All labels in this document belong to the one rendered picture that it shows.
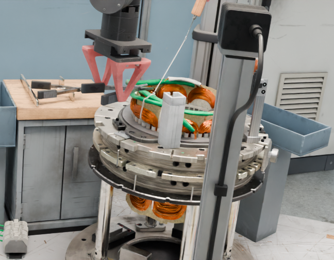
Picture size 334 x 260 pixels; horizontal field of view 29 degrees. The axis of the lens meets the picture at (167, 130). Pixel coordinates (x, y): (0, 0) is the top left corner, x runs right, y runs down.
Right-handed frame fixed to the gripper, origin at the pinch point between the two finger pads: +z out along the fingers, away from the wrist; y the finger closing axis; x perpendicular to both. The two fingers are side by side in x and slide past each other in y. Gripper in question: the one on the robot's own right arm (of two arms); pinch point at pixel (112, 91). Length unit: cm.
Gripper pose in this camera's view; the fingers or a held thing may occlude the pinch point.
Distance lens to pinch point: 107.0
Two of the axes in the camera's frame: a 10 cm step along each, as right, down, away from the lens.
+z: -1.4, 9.3, 3.4
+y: 6.3, 3.5, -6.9
